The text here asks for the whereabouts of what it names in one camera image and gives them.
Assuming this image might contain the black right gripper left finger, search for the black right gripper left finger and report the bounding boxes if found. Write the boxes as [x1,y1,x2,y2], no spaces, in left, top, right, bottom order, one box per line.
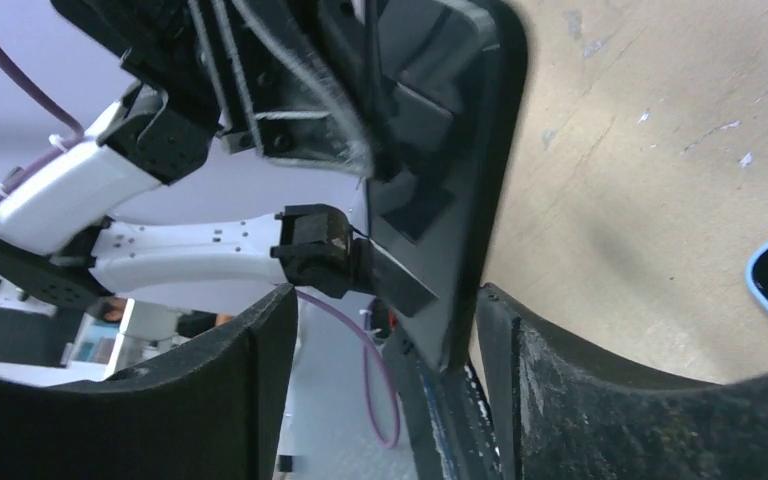
[0,284,298,479]

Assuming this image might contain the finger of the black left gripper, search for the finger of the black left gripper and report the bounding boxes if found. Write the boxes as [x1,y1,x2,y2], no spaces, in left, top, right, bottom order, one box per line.
[188,0,374,177]

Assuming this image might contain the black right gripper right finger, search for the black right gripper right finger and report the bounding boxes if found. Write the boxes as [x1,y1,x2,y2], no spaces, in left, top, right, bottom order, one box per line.
[476,283,768,479]

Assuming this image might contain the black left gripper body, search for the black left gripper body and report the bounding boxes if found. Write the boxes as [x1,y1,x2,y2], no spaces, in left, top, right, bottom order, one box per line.
[49,0,372,157]

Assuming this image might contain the black phone case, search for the black phone case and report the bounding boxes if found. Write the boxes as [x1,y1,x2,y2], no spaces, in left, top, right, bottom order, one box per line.
[428,1,530,372]

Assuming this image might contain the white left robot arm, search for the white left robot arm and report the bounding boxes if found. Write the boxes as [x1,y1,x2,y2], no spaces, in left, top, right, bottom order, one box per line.
[0,1,373,308]

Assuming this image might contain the person with black hair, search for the person with black hair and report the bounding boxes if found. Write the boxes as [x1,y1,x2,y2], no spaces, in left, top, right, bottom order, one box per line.
[88,297,234,341]

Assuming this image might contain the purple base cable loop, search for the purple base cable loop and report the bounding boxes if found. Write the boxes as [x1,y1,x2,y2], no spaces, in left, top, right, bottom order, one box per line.
[294,290,403,450]

